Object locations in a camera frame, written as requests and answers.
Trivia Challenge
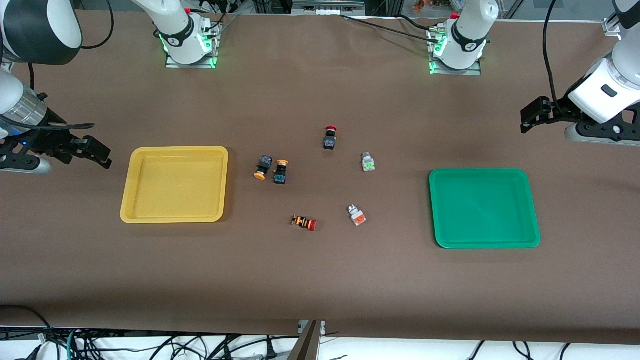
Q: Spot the yellow push button black body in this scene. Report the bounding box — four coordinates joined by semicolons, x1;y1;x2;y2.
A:
253;155;274;182
272;159;290;186

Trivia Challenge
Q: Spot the black cable on table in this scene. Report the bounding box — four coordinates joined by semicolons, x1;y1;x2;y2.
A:
340;14;441;43

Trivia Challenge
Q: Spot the yellow plastic tray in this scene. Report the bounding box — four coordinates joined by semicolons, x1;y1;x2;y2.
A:
120;146;230;224

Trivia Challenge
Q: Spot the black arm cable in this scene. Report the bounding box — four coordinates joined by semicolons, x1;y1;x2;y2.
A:
80;0;115;50
542;0;568;108

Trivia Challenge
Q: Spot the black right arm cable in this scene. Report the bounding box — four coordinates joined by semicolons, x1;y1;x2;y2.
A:
80;0;115;50

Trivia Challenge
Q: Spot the aluminium frame post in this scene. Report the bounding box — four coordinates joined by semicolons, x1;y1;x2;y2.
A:
287;320;326;360

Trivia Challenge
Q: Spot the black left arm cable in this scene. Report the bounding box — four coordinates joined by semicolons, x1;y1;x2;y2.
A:
542;0;568;108

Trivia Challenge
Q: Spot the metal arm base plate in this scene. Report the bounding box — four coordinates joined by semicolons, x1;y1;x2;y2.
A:
429;25;482;77
165;22;219;69

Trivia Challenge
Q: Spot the aluminium frame corner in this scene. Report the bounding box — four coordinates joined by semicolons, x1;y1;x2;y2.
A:
602;10;626;36

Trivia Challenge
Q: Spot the brown table cover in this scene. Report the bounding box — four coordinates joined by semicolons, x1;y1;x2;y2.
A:
0;10;640;346

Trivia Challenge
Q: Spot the green plastic tray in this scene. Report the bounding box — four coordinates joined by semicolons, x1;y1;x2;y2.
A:
429;168;542;250

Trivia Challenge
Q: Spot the red push button orange body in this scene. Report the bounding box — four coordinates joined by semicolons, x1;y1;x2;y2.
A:
291;214;318;232

